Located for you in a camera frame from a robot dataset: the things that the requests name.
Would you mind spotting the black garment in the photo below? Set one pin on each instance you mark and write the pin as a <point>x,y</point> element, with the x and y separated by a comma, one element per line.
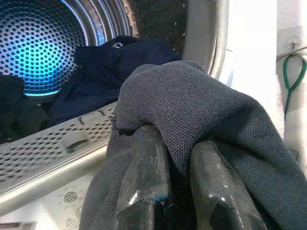
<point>19,115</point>

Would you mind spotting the grey perforated lint filter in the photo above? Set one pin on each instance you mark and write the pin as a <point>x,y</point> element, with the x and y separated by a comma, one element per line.
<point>48,148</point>

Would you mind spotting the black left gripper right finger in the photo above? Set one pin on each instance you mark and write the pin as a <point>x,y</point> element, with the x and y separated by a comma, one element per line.
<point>216,187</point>

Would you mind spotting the green zip tie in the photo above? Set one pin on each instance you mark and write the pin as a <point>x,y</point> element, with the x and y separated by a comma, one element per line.
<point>285,72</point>

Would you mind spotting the perforated steel dryer drum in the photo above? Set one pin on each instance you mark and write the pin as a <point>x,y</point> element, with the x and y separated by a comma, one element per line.
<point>36,36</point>

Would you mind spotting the navy blue garment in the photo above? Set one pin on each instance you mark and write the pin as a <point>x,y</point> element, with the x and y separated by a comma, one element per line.
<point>96,79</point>

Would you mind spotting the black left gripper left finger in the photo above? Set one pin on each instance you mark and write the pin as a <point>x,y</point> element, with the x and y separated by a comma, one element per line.
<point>144,167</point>

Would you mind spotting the dark grey mesh garment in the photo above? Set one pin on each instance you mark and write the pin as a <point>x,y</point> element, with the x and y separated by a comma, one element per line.
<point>192,103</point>

